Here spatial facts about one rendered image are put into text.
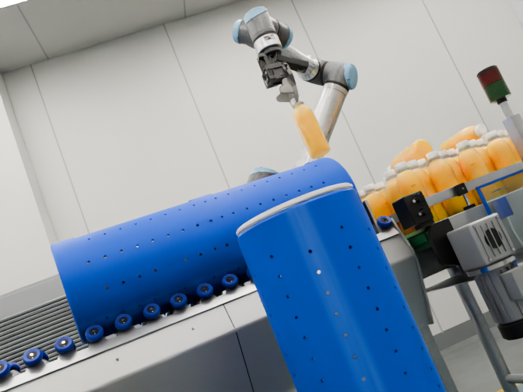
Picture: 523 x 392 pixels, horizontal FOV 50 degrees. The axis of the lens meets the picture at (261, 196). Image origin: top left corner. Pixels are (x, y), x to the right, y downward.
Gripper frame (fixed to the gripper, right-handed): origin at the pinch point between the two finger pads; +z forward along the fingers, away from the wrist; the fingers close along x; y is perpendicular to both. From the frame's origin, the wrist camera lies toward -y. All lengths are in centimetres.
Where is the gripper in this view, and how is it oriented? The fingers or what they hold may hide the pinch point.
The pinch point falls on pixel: (296, 101)
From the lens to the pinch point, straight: 193.4
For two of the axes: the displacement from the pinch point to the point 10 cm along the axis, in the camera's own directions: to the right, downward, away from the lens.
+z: 3.4, 9.1, -2.4
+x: 1.6, -3.1, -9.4
